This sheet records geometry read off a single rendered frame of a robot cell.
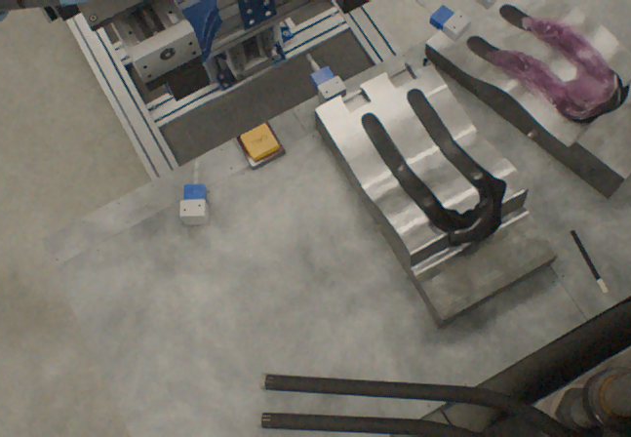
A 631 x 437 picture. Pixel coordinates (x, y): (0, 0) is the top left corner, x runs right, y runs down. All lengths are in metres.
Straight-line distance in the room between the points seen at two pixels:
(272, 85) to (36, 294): 0.98
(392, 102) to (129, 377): 0.76
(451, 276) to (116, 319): 0.67
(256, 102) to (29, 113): 0.84
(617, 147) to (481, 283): 0.38
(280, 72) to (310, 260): 0.99
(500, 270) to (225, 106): 1.17
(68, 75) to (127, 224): 1.26
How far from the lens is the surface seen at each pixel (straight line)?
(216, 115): 2.42
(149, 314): 1.62
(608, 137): 1.65
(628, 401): 1.26
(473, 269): 1.55
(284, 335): 1.57
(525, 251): 1.57
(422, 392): 1.45
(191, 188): 1.64
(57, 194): 2.69
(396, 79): 1.69
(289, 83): 2.44
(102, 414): 2.46
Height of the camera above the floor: 2.33
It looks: 71 degrees down
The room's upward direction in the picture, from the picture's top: 10 degrees counter-clockwise
